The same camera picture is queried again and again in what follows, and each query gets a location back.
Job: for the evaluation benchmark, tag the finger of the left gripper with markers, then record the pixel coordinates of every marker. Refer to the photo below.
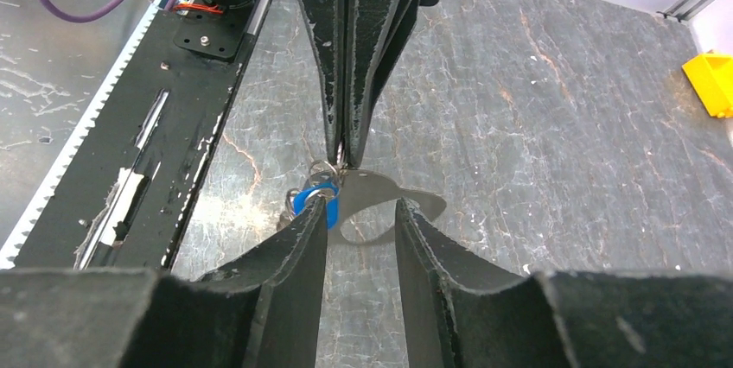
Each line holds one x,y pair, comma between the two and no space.
323,22
376,33

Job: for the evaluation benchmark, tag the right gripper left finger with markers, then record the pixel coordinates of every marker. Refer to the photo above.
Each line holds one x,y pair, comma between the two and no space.
259,310

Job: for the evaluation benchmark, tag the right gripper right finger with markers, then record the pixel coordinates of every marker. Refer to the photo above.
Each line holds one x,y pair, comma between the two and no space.
461,310

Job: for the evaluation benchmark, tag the blue key tag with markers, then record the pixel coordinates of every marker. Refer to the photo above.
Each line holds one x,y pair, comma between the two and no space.
315,199

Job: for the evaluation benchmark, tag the orange block at left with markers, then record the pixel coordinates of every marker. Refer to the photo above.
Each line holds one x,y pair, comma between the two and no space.
710,75

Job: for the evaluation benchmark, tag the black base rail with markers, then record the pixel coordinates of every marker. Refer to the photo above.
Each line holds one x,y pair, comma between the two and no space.
129,191

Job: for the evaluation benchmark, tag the white toothed cable rail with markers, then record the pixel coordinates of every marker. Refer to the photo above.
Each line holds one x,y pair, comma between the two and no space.
55,78

